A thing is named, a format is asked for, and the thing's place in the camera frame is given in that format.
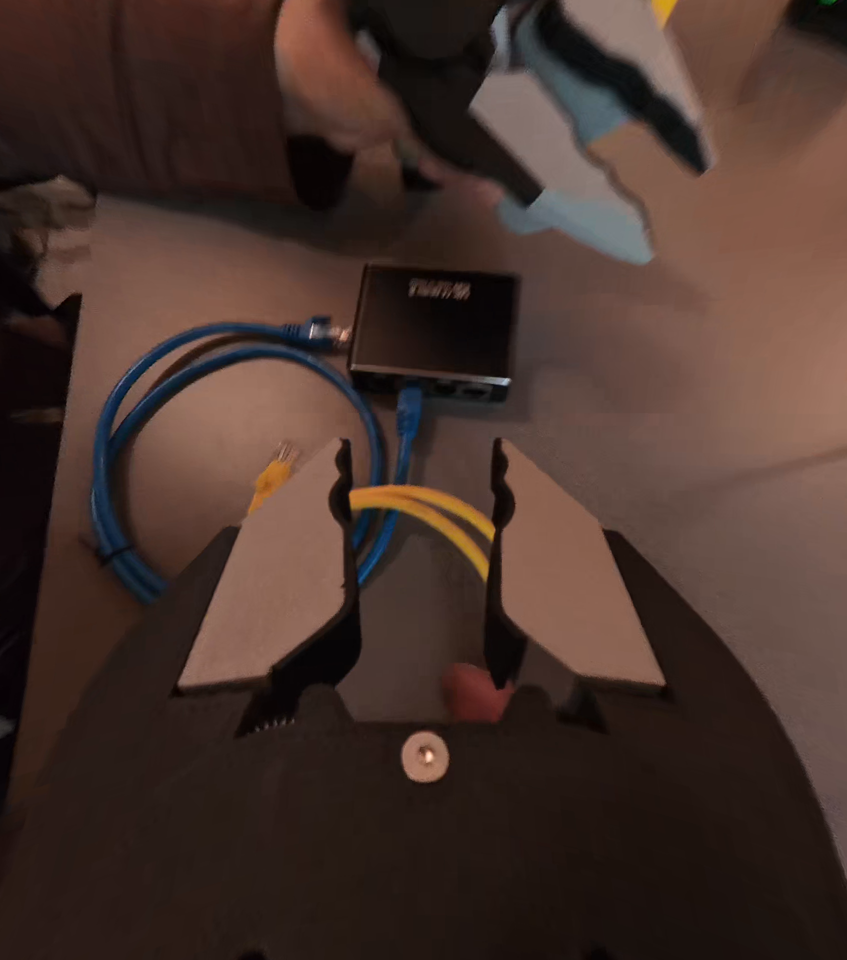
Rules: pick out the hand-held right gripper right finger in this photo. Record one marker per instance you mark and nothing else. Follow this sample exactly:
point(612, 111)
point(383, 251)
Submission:
point(581, 600)

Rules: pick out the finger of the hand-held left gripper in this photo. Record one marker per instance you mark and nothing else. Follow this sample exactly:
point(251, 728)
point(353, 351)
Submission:
point(641, 52)
point(536, 142)

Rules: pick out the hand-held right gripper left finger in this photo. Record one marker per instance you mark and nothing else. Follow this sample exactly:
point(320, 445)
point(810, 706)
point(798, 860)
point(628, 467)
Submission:
point(266, 600)

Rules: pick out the black network switch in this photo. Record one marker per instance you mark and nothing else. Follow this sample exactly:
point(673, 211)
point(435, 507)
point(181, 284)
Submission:
point(431, 322)

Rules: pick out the person's left forearm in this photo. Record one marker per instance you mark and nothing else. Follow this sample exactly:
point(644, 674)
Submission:
point(108, 90)

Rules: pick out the person's left hand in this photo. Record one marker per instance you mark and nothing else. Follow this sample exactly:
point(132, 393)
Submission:
point(326, 75)

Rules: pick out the person's right hand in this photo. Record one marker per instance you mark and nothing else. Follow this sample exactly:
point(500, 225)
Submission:
point(472, 694)

